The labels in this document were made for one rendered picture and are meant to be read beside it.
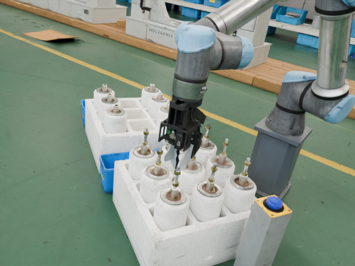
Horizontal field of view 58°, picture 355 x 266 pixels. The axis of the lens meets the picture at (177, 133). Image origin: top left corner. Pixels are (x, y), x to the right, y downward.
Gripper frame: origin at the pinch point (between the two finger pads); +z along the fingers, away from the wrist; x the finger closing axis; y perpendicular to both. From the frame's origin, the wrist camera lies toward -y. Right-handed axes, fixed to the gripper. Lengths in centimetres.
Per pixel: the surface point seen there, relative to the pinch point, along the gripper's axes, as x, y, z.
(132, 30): -173, -228, 22
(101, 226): -24.4, 1.0, 35.5
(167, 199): -0.5, 3.3, 10.1
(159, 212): -1.3, 5.1, 13.9
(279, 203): 26.6, -4.0, 2.5
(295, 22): -45, -477, 6
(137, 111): -49, -54, 18
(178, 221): 3.8, 3.4, 15.7
